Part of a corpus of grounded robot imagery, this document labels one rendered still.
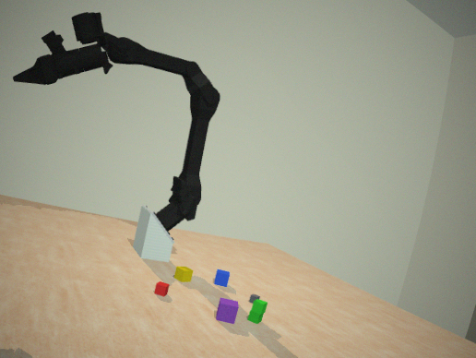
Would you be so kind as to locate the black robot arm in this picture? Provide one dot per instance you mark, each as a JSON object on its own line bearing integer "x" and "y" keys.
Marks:
{"x": 204, "y": 100}

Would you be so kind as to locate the red block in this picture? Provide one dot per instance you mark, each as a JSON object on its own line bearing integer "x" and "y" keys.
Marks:
{"x": 161, "y": 288}

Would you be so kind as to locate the green block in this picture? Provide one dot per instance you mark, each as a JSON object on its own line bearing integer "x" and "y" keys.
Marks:
{"x": 259, "y": 306}
{"x": 255, "y": 317}

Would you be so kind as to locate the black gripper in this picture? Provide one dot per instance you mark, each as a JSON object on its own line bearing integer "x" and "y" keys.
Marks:
{"x": 46, "y": 70}

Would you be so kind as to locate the yellow block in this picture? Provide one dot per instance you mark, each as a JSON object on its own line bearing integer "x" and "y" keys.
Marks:
{"x": 183, "y": 274}

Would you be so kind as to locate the blue block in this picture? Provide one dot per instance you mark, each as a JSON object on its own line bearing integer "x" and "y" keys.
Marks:
{"x": 222, "y": 277}

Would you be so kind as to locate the purple block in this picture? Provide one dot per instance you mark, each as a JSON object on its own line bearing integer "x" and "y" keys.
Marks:
{"x": 227, "y": 310}

